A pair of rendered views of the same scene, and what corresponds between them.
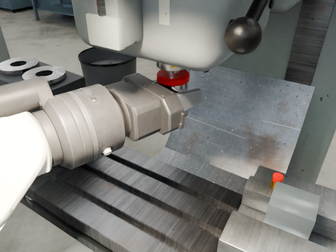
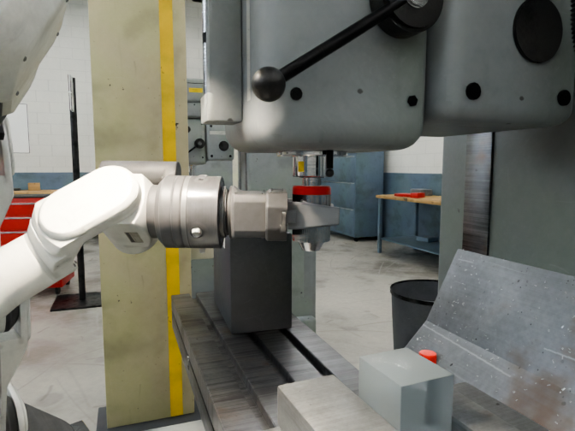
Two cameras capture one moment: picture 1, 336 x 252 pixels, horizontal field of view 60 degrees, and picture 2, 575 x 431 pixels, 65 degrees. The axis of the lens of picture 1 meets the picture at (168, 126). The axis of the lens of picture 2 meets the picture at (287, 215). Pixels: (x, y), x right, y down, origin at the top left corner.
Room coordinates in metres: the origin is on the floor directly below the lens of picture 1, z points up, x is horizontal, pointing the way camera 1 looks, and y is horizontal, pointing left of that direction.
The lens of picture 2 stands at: (-0.07, -0.32, 1.29)
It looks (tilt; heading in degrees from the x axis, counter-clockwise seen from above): 6 degrees down; 37
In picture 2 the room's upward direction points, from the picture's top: straight up
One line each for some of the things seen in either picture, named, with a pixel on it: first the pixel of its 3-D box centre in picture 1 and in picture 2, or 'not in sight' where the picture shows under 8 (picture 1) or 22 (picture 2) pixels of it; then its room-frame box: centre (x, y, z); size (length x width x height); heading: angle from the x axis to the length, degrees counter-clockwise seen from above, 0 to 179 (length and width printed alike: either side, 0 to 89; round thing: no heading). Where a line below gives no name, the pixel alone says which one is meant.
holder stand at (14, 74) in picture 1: (41, 106); (249, 268); (0.62, 0.31, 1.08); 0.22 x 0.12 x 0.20; 55
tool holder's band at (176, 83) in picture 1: (173, 75); (311, 190); (0.39, -0.01, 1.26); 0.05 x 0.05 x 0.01
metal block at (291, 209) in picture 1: (289, 214); (403, 398); (0.28, -0.18, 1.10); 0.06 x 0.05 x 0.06; 60
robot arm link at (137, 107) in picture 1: (119, 114); (237, 214); (0.33, 0.06, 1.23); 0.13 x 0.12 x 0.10; 39
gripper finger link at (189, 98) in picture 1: (186, 102); (312, 215); (0.36, -0.03, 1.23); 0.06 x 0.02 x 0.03; 129
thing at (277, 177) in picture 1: (276, 181); (427, 365); (0.34, -0.17, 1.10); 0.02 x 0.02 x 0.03
